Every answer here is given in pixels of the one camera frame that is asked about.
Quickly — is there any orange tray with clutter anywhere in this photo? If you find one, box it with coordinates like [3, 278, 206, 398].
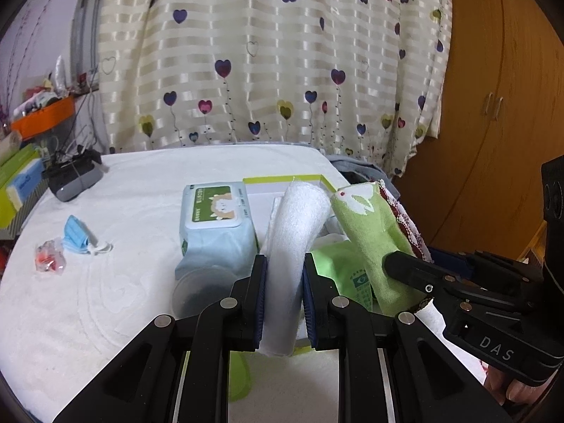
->
[11, 91, 75, 140]

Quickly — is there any right human hand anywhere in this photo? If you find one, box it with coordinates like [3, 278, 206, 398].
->
[484, 366, 549, 405]

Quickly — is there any dark clothes pile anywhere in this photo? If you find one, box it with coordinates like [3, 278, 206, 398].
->
[327, 155, 394, 190]

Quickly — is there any blue face mask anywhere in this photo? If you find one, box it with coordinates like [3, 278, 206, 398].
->
[62, 215, 113, 255]

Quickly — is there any wooden wardrobe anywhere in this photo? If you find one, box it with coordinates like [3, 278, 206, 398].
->
[398, 0, 563, 259]

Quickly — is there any heart patterned cream curtain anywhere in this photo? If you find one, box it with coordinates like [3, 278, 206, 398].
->
[98, 0, 453, 177]

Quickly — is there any blue wet wipes pack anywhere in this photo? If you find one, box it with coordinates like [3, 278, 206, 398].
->
[175, 182, 258, 280]

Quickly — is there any clear packet with red item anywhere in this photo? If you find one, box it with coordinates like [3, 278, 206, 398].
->
[35, 239, 66, 274]

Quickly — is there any yellow green cardboard box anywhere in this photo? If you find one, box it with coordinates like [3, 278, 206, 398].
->
[0, 144, 44, 228]

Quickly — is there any white towel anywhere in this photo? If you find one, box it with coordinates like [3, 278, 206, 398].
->
[259, 180, 331, 356]

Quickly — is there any blue tissue pack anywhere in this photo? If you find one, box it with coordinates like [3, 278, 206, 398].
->
[6, 158, 44, 211]

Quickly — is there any black grey VR headset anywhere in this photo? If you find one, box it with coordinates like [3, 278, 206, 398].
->
[42, 149, 103, 202]

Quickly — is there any green towel with braided rope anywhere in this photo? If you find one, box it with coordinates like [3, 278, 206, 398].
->
[331, 179, 432, 316]

